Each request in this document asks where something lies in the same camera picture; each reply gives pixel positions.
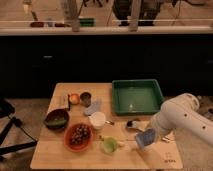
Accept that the blue sponge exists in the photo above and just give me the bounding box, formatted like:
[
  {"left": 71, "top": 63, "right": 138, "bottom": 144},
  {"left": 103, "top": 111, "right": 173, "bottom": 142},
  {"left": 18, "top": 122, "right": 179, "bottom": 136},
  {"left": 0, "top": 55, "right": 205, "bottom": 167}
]
[{"left": 135, "top": 129, "right": 155, "bottom": 149}]

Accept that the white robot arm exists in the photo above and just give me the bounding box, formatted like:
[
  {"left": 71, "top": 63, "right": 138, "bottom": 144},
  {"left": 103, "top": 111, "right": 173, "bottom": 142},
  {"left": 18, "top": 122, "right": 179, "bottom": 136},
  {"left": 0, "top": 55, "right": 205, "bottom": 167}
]
[{"left": 147, "top": 93, "right": 213, "bottom": 146}]

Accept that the green plastic tray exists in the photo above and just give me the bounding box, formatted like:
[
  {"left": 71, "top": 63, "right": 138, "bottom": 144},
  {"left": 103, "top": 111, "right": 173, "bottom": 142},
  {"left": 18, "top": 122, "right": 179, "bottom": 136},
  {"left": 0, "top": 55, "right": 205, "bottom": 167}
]
[{"left": 112, "top": 79, "right": 164, "bottom": 116}]

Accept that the green plastic cup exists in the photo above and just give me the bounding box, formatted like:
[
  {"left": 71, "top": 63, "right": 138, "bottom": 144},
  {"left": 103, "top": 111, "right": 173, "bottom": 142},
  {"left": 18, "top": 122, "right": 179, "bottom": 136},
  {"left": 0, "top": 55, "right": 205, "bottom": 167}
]
[{"left": 101, "top": 137, "right": 118, "bottom": 154}]

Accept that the white cup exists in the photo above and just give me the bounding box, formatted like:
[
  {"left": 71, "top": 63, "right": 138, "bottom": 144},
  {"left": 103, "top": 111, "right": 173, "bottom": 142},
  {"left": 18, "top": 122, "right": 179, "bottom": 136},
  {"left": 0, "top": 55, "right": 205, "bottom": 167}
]
[{"left": 89, "top": 112, "right": 106, "bottom": 130}]

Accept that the wooden table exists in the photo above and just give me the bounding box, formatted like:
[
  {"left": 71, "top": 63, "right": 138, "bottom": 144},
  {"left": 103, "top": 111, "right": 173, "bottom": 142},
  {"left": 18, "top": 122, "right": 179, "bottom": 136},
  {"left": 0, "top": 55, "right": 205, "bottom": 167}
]
[{"left": 31, "top": 83, "right": 183, "bottom": 170}]

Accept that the grey blue cloth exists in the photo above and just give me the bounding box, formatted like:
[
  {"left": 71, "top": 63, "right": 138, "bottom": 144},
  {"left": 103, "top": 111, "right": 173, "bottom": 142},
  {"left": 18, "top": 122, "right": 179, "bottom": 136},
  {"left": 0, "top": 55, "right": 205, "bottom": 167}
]
[{"left": 84, "top": 100, "right": 101, "bottom": 116}]

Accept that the orange bowl with grapes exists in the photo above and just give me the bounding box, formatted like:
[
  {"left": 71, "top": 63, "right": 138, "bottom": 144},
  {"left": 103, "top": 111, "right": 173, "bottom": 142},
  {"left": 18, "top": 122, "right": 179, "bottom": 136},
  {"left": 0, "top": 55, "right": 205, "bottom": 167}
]
[{"left": 64, "top": 123, "right": 93, "bottom": 152}]

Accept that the small metal cup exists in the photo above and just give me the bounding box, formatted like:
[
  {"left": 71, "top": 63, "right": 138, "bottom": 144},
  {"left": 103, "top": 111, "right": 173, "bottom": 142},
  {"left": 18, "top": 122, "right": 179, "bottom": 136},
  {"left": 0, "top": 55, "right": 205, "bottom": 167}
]
[{"left": 80, "top": 92, "right": 91, "bottom": 107}]

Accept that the orange fruit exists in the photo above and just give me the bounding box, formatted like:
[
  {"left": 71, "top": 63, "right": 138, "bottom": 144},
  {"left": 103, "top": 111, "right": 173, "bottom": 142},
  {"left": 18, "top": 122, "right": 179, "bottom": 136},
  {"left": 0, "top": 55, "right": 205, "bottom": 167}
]
[{"left": 69, "top": 93, "right": 80, "bottom": 105}]

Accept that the black knife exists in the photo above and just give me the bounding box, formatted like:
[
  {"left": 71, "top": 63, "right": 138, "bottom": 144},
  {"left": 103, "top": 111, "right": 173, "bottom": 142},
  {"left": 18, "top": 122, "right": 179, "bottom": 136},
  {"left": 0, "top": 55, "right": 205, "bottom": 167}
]
[{"left": 67, "top": 94, "right": 71, "bottom": 111}]

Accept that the dark brown bowl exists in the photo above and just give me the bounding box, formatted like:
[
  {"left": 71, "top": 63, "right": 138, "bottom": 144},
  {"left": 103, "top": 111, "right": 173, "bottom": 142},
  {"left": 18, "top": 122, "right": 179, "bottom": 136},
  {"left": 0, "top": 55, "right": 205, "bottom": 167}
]
[{"left": 44, "top": 109, "right": 69, "bottom": 130}]

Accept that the black tripod stand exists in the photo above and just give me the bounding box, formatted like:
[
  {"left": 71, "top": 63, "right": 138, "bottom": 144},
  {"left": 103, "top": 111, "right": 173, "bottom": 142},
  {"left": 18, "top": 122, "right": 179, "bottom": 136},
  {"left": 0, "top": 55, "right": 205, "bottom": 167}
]
[{"left": 0, "top": 97, "right": 38, "bottom": 161}]

